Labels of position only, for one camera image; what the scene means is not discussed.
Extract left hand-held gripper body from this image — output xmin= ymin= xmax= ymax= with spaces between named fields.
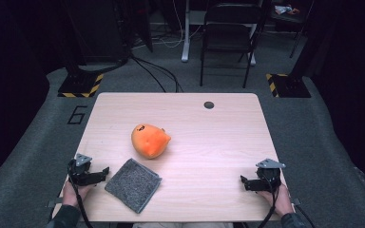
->
xmin=67 ymin=153 xmax=97 ymax=187

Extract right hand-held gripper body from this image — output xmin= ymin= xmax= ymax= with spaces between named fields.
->
xmin=255 ymin=158 xmax=287 ymax=192

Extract grey fuzzy cloth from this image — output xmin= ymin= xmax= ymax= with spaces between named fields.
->
xmin=104 ymin=158 xmax=163 ymax=215

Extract orange plush toy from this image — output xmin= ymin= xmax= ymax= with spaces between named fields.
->
xmin=130 ymin=123 xmax=172 ymax=160

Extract person's left hand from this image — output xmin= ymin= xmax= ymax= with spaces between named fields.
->
xmin=62 ymin=180 xmax=93 ymax=209

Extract person's right hand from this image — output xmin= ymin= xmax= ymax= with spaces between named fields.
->
xmin=257 ymin=183 xmax=295 ymax=219

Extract striped black stand base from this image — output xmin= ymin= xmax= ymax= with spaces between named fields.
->
xmin=57 ymin=72 xmax=105 ymax=99
xmin=264 ymin=72 xmax=313 ymax=99

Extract black cabinet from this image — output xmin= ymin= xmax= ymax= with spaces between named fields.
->
xmin=66 ymin=0 xmax=131 ymax=64

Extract black folding chair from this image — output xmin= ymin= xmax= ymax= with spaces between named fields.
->
xmin=199 ymin=2 xmax=264 ymax=89

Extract dark chair with clutter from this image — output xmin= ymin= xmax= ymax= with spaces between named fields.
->
xmin=270 ymin=0 xmax=316 ymax=59

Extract white desk leg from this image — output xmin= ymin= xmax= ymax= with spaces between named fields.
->
xmin=181 ymin=0 xmax=192 ymax=63

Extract white and orange clutter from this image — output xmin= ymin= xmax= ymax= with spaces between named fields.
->
xmin=274 ymin=4 xmax=300 ymax=16

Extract right hand-held gripper cable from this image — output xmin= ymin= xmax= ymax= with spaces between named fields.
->
xmin=257 ymin=170 xmax=282 ymax=228

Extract hand-held gripper cable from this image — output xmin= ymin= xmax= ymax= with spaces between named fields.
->
xmin=257 ymin=170 xmax=282 ymax=228
xmin=67 ymin=158 xmax=95 ymax=228

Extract left hand-held gripper cable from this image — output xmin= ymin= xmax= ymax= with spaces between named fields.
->
xmin=67 ymin=158 xmax=95 ymax=228

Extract thin black table cable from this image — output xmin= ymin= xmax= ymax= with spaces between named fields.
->
xmin=294 ymin=203 xmax=317 ymax=228

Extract black floor cables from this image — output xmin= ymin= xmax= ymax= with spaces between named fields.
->
xmin=128 ymin=52 xmax=185 ymax=94

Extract white floor cable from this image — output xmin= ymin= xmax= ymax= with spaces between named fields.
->
xmin=132 ymin=0 xmax=203 ymax=50

